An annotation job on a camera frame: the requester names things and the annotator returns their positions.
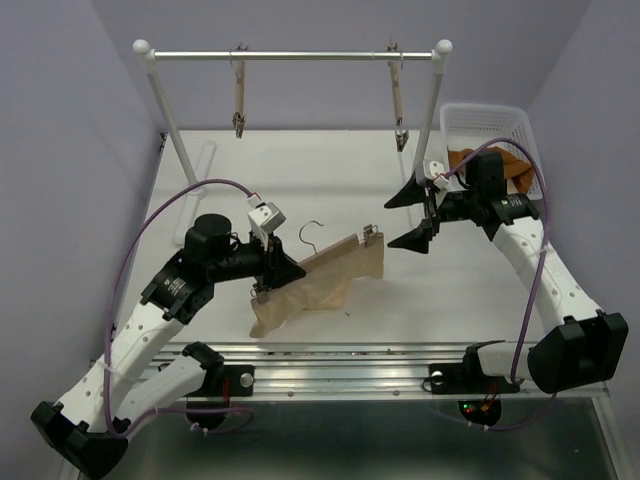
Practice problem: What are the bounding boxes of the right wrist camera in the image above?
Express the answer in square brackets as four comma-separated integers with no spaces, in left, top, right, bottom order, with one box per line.
[423,160,449,191]

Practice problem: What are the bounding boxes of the wooden clip hanger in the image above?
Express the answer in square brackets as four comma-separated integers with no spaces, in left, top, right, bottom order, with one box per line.
[248,220,386,304]
[388,59,409,153]

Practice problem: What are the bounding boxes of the white metal clothes rack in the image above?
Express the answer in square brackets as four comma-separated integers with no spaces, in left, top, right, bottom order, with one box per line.
[133,38,455,249]

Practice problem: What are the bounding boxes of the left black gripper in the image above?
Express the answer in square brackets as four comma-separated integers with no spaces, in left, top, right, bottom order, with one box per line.
[210,228,307,292]

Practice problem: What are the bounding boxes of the empty left wooden hanger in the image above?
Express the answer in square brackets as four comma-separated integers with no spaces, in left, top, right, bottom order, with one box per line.
[230,60,246,139]

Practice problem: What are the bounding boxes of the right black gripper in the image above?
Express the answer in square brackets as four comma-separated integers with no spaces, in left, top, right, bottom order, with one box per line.
[383,167,479,254]

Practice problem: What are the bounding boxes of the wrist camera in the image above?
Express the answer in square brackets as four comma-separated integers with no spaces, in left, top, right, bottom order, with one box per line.
[247,194,286,244]
[423,160,449,191]

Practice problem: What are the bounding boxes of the aluminium mounting rail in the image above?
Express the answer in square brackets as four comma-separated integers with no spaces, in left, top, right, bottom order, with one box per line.
[82,342,556,404]

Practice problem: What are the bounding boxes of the brown underwear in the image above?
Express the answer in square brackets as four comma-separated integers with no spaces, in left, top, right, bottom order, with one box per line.
[446,144,536,194]

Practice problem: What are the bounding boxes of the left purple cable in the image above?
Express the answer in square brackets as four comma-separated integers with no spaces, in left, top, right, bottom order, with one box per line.
[102,178,256,439]

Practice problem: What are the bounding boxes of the white plastic basket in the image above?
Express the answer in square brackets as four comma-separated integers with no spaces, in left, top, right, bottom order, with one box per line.
[440,103,542,171]

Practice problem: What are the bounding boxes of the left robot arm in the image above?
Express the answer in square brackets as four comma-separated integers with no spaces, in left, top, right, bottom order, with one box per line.
[31,203,306,479]

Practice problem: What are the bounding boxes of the beige underwear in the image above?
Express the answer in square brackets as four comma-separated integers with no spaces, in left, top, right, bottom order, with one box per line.
[249,238,385,339]

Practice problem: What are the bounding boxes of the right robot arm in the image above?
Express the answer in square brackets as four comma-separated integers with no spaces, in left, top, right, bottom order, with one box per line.
[385,149,629,394]

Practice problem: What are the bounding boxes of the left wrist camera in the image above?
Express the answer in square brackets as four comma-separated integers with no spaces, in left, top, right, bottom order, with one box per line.
[247,194,286,244]

